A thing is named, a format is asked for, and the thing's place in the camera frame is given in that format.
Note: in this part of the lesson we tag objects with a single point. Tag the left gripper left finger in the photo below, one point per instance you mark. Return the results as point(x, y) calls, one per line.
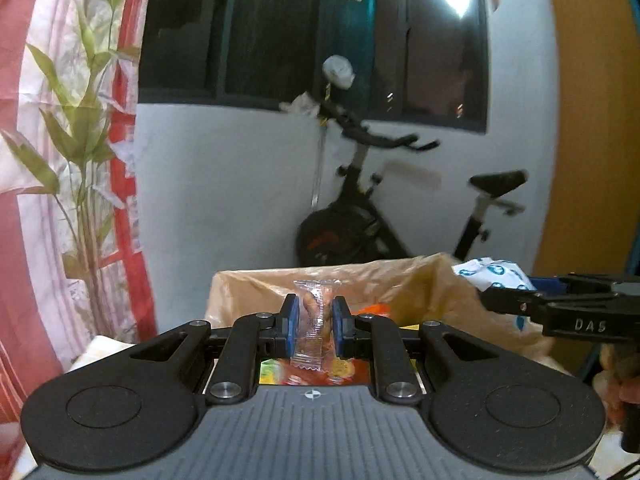
point(251, 340)

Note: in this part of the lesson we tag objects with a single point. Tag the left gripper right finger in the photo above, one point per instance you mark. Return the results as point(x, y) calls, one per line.
point(377, 340)

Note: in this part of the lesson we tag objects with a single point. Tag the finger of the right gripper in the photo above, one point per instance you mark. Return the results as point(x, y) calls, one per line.
point(547, 283)

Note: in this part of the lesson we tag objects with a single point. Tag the orange wholewheat bread packet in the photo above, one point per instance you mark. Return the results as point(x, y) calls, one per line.
point(375, 309)

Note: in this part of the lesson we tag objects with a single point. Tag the red snack packet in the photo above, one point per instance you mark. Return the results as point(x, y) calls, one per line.
point(334, 372)

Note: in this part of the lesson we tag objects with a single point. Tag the white blue snack packet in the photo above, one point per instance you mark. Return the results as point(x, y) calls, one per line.
point(484, 273)

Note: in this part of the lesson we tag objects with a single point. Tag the clear small snack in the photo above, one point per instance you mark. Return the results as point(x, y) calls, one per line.
point(314, 327)

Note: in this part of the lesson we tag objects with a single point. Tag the green snack packet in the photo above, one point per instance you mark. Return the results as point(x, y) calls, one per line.
point(274, 372)

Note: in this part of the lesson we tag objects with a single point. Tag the person's right hand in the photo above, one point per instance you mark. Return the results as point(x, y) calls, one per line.
point(617, 383)

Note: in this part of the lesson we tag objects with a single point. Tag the cardboard box with plastic liner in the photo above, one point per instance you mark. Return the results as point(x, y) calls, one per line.
point(416, 289)

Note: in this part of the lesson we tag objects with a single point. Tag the wooden door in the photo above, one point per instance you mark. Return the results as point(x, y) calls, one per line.
point(593, 214)

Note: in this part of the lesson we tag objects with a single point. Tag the black exercise bike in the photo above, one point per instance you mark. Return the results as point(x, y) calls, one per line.
point(400, 198)

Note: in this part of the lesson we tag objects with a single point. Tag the yellow checkered tablecloth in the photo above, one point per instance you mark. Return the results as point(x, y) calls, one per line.
point(608, 458)

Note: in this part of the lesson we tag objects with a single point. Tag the crumpled white tissue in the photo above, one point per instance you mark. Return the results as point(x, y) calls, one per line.
point(302, 105)

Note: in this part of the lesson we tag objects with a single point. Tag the metal pole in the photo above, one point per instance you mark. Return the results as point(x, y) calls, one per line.
point(323, 134)

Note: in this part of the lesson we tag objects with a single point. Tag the white plastic bag on pole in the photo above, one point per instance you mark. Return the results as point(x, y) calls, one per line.
point(338, 71)

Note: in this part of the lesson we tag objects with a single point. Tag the dark window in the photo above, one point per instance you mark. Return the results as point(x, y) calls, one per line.
point(418, 61)

